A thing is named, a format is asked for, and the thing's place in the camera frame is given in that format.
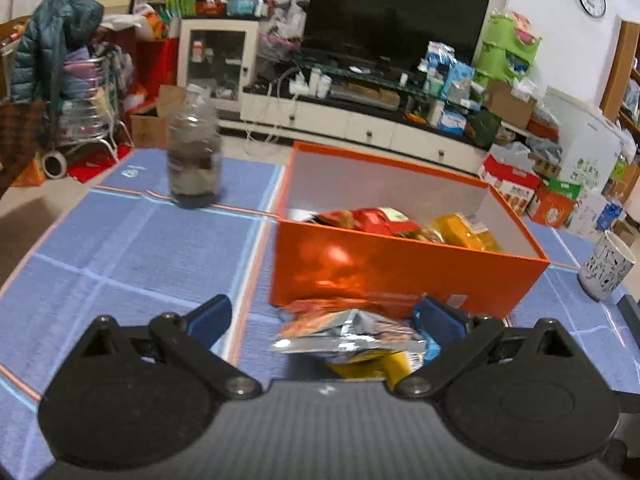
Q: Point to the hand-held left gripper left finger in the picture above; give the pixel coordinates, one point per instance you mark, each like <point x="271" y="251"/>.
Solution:
<point x="210" y="317"/>

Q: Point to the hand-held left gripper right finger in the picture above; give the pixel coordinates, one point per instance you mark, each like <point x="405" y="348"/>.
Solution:
<point x="440" y="317"/>

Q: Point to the orange cardboard box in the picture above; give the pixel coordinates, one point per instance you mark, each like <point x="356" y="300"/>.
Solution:
<point x="375" y="270"/>

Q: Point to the yellow snack packet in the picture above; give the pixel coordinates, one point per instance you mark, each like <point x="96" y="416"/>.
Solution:
<point x="370" y="366"/>

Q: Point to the silver snack bag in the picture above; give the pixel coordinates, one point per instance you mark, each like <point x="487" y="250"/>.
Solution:
<point x="340" y="332"/>

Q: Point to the blue cookie packet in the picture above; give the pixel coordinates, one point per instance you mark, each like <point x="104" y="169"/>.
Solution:
<point x="425" y="352"/>

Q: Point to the clear yellow cake packet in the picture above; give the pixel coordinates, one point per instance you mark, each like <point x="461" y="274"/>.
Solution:
<point x="465" y="232"/>

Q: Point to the red snack packet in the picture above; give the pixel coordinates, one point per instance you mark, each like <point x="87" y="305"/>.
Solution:
<point x="380" y="220"/>

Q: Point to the red white carton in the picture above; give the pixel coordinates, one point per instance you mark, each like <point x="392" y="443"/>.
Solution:
<point x="505" y="177"/>

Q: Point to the orange white carton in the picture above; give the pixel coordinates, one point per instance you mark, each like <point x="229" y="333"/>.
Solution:
<point x="552" y="207"/>

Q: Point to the clear glass jar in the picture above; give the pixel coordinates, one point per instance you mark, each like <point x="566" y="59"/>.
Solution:
<point x="192" y="160"/>

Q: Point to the white printed mug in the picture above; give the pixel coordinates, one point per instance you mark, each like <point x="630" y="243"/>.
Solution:
<point x="602" y="270"/>

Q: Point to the black box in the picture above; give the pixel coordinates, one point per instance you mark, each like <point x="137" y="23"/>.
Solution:
<point x="630" y="307"/>

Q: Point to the dark green bag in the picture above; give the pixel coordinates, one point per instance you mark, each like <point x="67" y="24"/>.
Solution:
<point x="482" y="130"/>

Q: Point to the open cardboard box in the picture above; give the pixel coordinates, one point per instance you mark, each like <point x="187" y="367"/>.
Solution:
<point x="150" y="127"/>

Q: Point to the white television stand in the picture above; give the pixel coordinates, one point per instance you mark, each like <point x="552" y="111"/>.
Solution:
<point x="350" y="125"/>

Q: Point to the brown cardboard box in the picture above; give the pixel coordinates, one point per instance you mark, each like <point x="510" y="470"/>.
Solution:
<point x="505" y="107"/>

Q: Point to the tape roll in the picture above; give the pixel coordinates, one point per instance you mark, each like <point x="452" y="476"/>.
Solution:
<point x="44" y="166"/>

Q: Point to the white appliance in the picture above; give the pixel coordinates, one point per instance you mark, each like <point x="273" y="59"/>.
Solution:
<point x="585" y="145"/>

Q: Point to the silver media player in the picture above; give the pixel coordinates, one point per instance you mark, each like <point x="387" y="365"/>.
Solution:
<point x="360" y="94"/>

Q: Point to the white power strip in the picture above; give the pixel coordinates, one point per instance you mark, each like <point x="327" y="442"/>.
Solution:
<point x="300" y="87"/>

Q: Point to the white glass-door cabinet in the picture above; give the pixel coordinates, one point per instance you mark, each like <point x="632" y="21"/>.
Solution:
<point x="220" y="65"/>

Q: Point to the red paper bag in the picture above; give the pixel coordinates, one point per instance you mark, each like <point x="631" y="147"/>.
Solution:
<point x="155" y="70"/>

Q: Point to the brown checked bag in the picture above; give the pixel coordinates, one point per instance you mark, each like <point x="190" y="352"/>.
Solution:
<point x="20" y="135"/>

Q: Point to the green storage bins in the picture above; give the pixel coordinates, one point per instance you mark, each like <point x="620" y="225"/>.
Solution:
<point x="505" y="45"/>

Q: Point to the wooden shelf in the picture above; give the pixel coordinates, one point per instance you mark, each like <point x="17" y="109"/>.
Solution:
<point x="620" y="70"/>

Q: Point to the black television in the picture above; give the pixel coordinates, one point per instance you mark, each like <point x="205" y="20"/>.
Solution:
<point x="390" y="10"/>

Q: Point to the teal puffer jacket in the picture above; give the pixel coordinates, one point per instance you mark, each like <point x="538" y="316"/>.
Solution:
<point x="50" y="40"/>

